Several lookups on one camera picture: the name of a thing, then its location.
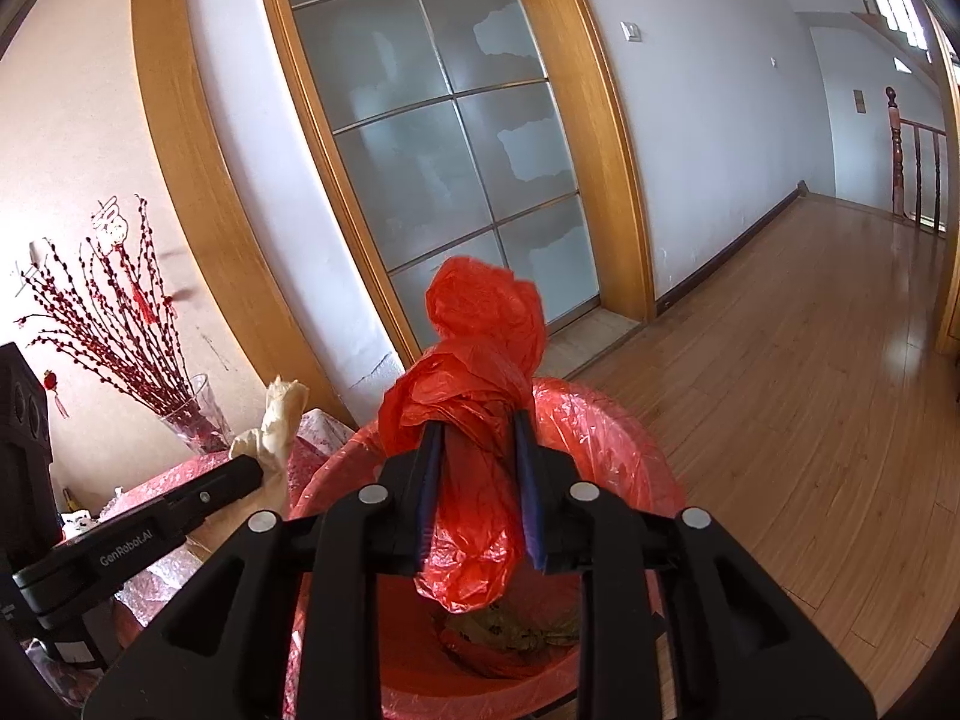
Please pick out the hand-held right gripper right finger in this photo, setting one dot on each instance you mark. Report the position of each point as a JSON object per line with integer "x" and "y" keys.
{"x": 527, "y": 487}

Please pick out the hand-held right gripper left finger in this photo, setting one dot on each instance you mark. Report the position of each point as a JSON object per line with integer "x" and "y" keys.
{"x": 427, "y": 502}

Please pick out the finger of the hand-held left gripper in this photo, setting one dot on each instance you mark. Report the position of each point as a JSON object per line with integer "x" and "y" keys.
{"x": 221, "y": 484}

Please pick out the cream paper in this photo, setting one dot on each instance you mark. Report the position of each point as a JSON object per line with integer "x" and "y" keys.
{"x": 274, "y": 420}

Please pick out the grey wastebasket with red liner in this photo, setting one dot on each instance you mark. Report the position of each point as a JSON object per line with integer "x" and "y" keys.
{"x": 600, "y": 435}

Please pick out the red plastic bag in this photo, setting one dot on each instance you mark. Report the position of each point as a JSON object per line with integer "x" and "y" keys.
{"x": 480, "y": 360}

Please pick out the glass vase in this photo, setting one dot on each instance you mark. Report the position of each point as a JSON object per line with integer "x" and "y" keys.
{"x": 196, "y": 420}

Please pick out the red floral tablecloth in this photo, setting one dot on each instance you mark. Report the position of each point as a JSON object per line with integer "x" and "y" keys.
{"x": 322, "y": 435}

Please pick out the black box device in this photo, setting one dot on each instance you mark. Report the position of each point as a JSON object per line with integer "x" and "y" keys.
{"x": 26, "y": 457}

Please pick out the brown food scraps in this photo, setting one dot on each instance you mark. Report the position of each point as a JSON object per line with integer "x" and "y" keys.
{"x": 510, "y": 630}

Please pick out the small red lantern ornament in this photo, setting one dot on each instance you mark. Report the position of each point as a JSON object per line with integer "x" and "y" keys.
{"x": 51, "y": 381}

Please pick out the red berry branches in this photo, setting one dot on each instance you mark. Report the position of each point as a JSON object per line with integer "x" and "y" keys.
{"x": 112, "y": 330}

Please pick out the red knot ornament with tassel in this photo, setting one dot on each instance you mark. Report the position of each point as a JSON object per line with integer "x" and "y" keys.
{"x": 112, "y": 219}

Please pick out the frosted glass sliding door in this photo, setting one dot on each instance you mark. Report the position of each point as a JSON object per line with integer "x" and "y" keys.
{"x": 450, "y": 150}

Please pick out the wooden stair railing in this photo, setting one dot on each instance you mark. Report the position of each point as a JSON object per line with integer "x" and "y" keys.
{"x": 895, "y": 157}

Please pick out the wooden wall trim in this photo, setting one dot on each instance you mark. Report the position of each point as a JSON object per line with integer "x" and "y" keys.
{"x": 195, "y": 165}

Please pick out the wooden door frame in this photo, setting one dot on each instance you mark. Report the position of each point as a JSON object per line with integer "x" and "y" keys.
{"x": 600, "y": 165}

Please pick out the white light switch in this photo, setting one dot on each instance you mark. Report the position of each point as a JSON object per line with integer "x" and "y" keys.
{"x": 631, "y": 31}

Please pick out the wooden doorway frame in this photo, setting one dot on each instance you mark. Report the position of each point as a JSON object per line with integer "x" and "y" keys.
{"x": 951, "y": 277}

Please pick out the brown wall plate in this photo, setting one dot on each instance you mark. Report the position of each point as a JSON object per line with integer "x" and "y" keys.
{"x": 860, "y": 100}

